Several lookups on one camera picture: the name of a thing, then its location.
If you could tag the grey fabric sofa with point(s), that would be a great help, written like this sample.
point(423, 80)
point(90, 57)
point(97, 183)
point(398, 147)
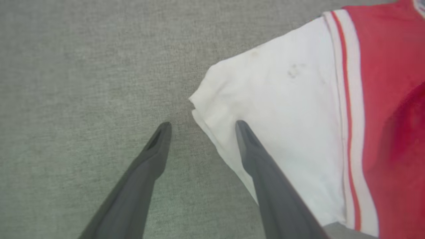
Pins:
point(83, 83)

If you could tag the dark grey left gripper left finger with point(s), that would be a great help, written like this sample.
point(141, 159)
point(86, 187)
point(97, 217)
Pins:
point(132, 196)

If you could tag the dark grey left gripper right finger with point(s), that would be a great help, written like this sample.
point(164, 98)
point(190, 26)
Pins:
point(279, 202)

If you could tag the red white basketball jersey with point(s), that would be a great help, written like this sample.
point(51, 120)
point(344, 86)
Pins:
point(298, 109)

